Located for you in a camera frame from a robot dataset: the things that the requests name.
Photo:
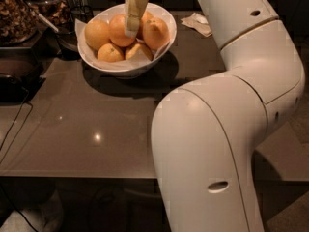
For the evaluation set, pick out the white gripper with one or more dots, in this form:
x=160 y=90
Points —
x=135 y=12

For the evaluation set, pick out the orange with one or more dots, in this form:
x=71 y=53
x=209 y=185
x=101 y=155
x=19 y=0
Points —
x=155 y=33
x=138 y=50
x=117 y=31
x=97 y=34
x=110 y=53
x=146 y=16

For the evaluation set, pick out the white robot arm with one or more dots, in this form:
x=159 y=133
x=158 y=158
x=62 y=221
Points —
x=204 y=133

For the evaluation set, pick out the white ceramic bowl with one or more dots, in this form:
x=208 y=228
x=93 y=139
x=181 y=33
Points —
x=159 y=12

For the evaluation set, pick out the crumpled paper napkin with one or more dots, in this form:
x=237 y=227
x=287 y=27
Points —
x=197 y=22

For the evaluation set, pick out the glass jar of dried snacks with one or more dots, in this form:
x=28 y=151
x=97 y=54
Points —
x=17 y=23

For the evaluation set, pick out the dark appliance tray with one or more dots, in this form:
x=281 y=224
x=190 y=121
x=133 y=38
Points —
x=20 y=75

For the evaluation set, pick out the black wire cup holder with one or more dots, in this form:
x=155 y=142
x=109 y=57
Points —
x=66 y=38

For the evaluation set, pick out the white serving spoon handle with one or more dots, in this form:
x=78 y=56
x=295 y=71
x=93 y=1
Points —
x=44 y=20

